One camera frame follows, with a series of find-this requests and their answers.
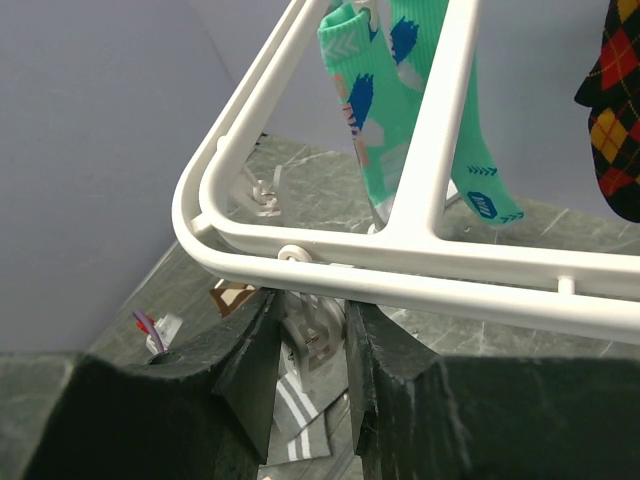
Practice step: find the white hanger clip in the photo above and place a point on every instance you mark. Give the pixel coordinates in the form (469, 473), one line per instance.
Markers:
(313, 330)

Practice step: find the teal patterned sock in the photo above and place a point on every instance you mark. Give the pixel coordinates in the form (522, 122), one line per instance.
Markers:
(415, 28)
(372, 98)

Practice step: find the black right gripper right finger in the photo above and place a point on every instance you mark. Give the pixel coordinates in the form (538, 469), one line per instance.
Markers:
(416, 414)

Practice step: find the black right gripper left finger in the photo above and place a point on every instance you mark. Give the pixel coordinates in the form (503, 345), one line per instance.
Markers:
(202, 410)

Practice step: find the red yellow argyle sock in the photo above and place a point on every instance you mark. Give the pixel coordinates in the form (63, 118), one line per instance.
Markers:
(611, 92)

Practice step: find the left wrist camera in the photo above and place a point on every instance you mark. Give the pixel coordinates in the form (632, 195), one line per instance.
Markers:
(159, 333)

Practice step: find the silver white drying rack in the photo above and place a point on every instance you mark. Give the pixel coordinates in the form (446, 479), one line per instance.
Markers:
(378, 222)

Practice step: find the brown argyle sock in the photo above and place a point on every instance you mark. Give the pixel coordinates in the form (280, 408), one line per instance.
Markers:
(230, 296)

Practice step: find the grey striped sock in bin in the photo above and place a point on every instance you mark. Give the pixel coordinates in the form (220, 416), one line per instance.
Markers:
(299, 430)

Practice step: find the white clip sock hanger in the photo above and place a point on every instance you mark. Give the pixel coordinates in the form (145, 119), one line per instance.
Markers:
(405, 265)

